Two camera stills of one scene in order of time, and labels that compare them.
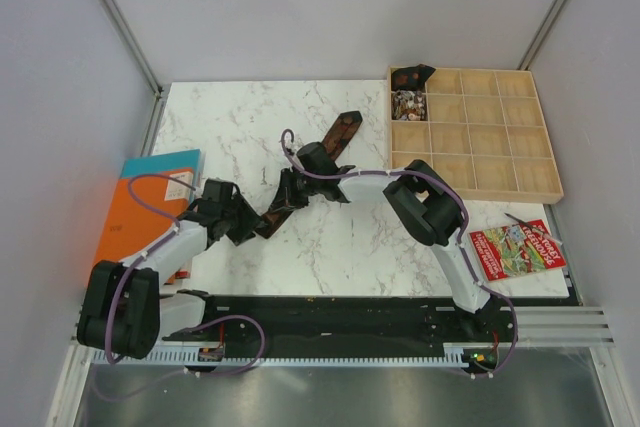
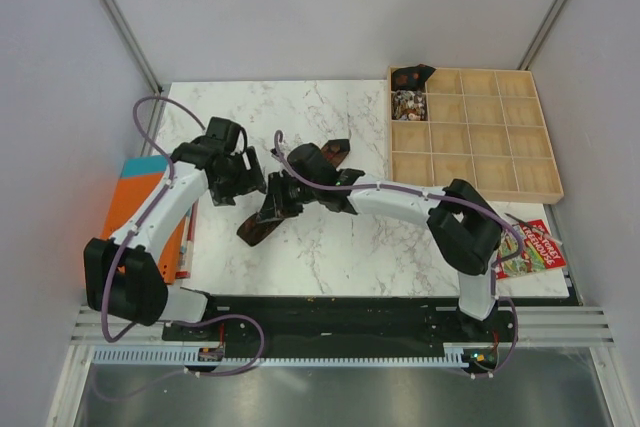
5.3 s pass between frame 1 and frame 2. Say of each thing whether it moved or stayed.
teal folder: stayed
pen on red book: stayed
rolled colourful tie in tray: stayed
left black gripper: moved
